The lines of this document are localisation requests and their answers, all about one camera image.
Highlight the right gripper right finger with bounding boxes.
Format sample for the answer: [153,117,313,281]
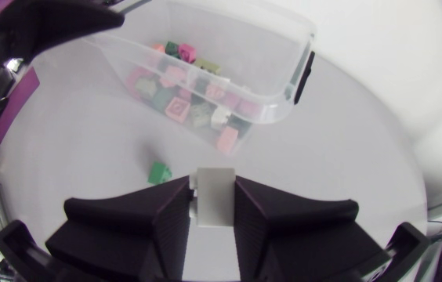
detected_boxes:
[233,175,393,282]

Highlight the olive green toy brick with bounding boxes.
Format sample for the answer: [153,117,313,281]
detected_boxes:
[193,58,223,76]
[189,101,214,129]

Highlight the magenta toy brick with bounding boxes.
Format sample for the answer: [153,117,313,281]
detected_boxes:
[177,42,197,64]

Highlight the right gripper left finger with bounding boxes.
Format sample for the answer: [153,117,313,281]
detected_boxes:
[45,175,195,282]

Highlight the pile of toy bricks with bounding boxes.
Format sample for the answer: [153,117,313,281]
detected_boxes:
[125,64,263,138]

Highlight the dark green toy brick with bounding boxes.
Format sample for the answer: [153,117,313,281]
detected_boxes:
[165,41,181,60]

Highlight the clear plastic container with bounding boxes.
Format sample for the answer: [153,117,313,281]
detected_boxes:
[82,0,317,157]

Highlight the white toy brick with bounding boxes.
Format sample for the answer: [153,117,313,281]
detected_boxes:
[210,105,232,131]
[188,167,237,229]

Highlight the pink toy brick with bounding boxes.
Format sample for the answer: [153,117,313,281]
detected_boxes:
[164,96,192,125]
[216,125,240,155]
[159,64,188,89]

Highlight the dark mat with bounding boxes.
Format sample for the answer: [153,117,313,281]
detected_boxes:
[0,67,42,147]

